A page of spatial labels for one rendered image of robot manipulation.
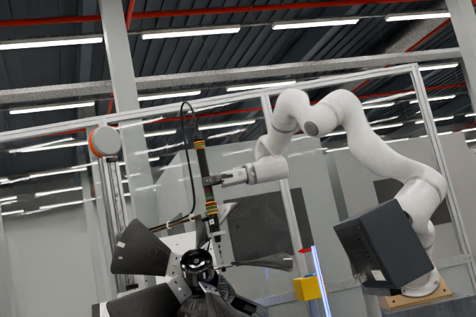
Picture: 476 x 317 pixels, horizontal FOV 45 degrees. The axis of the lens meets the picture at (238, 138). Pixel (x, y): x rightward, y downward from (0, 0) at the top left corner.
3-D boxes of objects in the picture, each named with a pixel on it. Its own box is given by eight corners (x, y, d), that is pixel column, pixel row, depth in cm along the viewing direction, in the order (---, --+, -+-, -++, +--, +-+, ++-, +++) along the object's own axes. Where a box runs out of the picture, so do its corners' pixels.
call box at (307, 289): (297, 303, 250) (292, 278, 252) (319, 298, 251) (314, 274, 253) (304, 305, 234) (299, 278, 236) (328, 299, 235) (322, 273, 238)
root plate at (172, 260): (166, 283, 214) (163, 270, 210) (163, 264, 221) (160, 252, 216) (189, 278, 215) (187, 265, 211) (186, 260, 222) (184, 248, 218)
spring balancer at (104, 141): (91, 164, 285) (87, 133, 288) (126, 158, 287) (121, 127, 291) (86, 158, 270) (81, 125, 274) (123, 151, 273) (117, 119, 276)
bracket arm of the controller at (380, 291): (363, 294, 165) (360, 283, 166) (372, 291, 166) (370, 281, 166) (391, 296, 142) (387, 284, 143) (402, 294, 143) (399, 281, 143)
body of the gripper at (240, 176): (252, 181, 217) (222, 187, 216) (249, 185, 227) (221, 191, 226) (248, 162, 219) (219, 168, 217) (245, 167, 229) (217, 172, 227)
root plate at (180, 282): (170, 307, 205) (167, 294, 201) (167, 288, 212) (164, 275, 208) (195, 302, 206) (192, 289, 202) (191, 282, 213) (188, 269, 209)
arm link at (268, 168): (251, 156, 223) (256, 175, 217) (284, 151, 225) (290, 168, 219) (251, 170, 230) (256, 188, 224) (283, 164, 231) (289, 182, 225)
